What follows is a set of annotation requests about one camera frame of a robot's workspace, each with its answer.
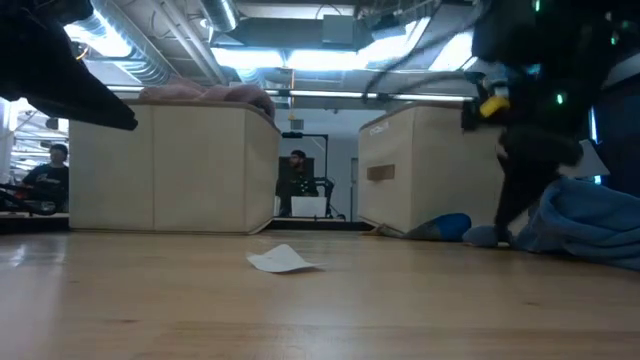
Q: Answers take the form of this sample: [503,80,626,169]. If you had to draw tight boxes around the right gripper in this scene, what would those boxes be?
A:
[462,0,601,236]

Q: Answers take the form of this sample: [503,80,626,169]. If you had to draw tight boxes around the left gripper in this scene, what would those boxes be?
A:
[0,0,139,131]

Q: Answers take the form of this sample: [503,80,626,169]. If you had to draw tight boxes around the teal socks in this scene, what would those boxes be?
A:
[512,176,640,272]

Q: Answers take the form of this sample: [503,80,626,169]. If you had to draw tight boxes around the pink woven garment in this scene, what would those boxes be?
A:
[138,82,277,120]

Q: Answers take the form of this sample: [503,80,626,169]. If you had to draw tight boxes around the white paper card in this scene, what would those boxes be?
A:
[558,139,611,179]

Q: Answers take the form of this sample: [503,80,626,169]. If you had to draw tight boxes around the blue lit vertical strip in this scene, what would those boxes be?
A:
[588,106,600,145]

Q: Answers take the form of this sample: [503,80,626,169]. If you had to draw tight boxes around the grey-blue sock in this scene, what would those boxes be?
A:
[461,224,502,249]

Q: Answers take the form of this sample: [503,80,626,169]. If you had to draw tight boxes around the person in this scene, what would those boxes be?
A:
[20,143,71,214]
[276,149,321,217]

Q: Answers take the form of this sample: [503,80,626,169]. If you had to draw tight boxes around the beige fabric bin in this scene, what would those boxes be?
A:
[68,98,282,236]
[356,101,507,236]

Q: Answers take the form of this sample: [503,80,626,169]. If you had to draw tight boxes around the small blue sock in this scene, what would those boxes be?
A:
[407,213,473,243]

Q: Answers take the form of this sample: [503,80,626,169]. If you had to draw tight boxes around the white paper tag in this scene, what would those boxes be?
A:
[245,243,322,275]
[360,223,402,238]

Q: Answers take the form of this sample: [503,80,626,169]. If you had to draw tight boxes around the bright ceiling light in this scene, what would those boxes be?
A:
[209,47,361,72]

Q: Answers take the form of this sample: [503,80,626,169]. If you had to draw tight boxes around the white box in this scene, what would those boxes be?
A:
[290,195,328,219]

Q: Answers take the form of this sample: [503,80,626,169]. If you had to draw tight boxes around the grey ceiling unit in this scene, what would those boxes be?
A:
[321,14,360,47]

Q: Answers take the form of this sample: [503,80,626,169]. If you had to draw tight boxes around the flexible silver duct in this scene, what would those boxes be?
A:
[62,0,175,87]

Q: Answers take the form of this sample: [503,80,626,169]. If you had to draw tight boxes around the round metal duct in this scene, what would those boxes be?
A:
[198,0,242,34]

